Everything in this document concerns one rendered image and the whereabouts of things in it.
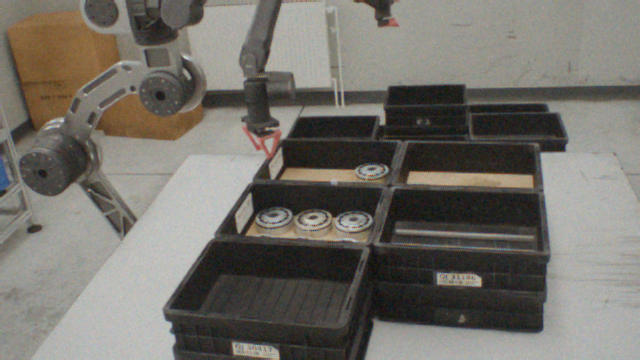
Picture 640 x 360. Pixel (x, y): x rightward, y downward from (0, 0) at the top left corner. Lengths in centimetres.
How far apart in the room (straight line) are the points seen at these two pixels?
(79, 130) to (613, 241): 172
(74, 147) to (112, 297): 64
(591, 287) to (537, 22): 317
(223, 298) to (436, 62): 350
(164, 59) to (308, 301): 90
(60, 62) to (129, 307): 342
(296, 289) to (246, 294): 12
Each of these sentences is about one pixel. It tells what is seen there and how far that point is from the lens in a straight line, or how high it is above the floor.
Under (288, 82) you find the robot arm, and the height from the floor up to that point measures 126.
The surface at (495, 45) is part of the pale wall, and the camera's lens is 489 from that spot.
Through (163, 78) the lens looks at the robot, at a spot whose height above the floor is 119.
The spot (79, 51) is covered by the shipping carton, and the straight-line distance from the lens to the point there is 509.
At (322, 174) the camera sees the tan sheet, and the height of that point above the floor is 83.
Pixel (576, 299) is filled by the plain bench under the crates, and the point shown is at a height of 70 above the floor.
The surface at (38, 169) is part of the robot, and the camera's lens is 241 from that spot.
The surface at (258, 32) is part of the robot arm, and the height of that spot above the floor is 138.
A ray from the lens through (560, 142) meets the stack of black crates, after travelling 297.
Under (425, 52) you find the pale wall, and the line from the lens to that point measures 489.
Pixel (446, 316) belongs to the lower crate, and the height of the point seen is 74.
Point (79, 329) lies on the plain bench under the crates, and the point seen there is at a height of 70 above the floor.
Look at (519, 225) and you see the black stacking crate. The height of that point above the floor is 83.
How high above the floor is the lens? 180
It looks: 27 degrees down
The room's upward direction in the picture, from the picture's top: 6 degrees counter-clockwise
